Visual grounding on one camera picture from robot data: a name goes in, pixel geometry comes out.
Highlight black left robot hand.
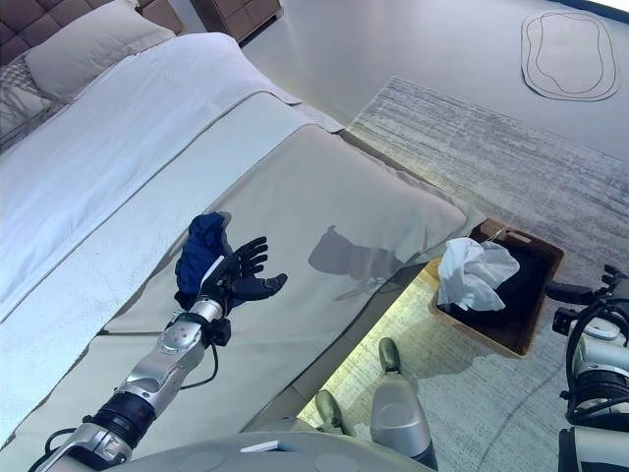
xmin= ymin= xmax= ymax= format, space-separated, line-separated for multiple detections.
xmin=198 ymin=236 xmax=289 ymax=315

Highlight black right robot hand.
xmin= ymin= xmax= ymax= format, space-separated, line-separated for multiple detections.
xmin=543 ymin=264 xmax=629 ymax=307

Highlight dark blue garment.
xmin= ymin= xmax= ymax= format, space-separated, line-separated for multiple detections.
xmin=173 ymin=211 xmax=236 ymax=312

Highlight black trousers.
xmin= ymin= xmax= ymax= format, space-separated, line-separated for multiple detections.
xmin=452 ymin=245 xmax=552 ymax=331

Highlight white t-shirt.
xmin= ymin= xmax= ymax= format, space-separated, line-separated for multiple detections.
xmin=435 ymin=236 xmax=522 ymax=315

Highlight brown wicker basket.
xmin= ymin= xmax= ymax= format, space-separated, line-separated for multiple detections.
xmin=429 ymin=217 xmax=566 ymax=359

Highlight brown bed base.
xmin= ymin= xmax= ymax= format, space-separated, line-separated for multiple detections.
xmin=238 ymin=259 xmax=446 ymax=437

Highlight dark left robot foot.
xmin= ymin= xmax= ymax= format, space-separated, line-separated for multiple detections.
xmin=314 ymin=388 xmax=356 ymax=438

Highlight dark robot foot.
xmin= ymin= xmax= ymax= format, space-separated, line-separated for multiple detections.
xmin=314 ymin=388 xmax=356 ymax=438
xmin=377 ymin=337 xmax=405 ymax=376

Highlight dark right robot foot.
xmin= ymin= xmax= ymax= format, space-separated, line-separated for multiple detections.
xmin=377 ymin=337 xmax=405 ymax=376

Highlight grey robot torso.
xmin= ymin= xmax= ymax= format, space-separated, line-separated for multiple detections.
xmin=121 ymin=430 xmax=443 ymax=472

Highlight grey striped rug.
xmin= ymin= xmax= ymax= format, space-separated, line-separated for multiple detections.
xmin=292 ymin=75 xmax=629 ymax=472

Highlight silver right robot leg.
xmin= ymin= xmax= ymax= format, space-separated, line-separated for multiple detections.
xmin=370 ymin=371 xmax=439 ymax=469

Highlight oval beige floor mat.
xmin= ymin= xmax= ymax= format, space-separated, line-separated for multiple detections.
xmin=519 ymin=11 xmax=622 ymax=103

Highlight brown wooden nightstand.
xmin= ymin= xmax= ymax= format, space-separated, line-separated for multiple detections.
xmin=190 ymin=0 xmax=285 ymax=39

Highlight beige pillow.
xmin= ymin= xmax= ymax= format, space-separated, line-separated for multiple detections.
xmin=24 ymin=0 xmax=177 ymax=103

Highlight patterned grey cushion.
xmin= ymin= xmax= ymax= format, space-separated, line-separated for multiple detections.
xmin=0 ymin=52 xmax=66 ymax=149

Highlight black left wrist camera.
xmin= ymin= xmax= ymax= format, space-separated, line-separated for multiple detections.
xmin=209 ymin=318 xmax=233 ymax=346

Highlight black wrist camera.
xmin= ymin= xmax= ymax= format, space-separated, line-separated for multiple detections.
xmin=209 ymin=318 xmax=233 ymax=346
xmin=551 ymin=306 xmax=580 ymax=336

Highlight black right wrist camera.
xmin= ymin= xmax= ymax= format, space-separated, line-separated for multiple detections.
xmin=551 ymin=306 xmax=580 ymax=336

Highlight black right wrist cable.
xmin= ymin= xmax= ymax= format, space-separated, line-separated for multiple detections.
xmin=558 ymin=297 xmax=625 ymax=424

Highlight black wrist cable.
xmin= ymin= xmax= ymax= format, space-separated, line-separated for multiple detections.
xmin=178 ymin=343 xmax=221 ymax=393
xmin=558 ymin=297 xmax=625 ymax=424

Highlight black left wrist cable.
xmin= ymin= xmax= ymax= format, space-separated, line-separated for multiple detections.
xmin=178 ymin=343 xmax=221 ymax=393

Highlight black left upper arm cable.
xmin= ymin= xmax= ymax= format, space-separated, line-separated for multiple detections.
xmin=41 ymin=427 xmax=92 ymax=466

